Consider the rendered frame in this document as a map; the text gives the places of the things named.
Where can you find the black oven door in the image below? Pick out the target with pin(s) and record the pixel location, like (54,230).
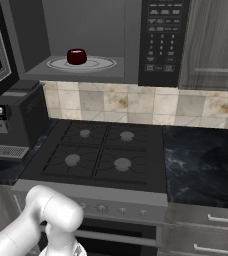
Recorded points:
(119,248)

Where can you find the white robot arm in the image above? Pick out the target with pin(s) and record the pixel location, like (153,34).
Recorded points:
(52,211)

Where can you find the grey wooden cupboard door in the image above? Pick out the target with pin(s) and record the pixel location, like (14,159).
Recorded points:
(212,40)

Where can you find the grey drawer front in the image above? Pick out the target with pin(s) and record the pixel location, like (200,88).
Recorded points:
(192,216)
(176,241)

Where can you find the silver oven knob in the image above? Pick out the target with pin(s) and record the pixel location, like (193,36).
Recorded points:
(101,208)
(142,212)
(83,206)
(122,210)

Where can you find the silver oven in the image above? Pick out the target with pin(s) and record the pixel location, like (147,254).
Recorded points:
(126,205)

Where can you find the black gas hob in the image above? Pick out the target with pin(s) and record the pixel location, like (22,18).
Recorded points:
(99,150)

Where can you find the black coffee machine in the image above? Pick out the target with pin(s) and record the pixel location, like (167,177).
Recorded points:
(19,113)

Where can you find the black microwave oven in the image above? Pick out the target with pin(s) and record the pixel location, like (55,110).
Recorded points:
(159,40)

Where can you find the white glass turntable plate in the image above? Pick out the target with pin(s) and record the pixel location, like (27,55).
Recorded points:
(99,63)

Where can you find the dark red round cup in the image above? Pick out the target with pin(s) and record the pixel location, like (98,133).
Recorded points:
(76,56)

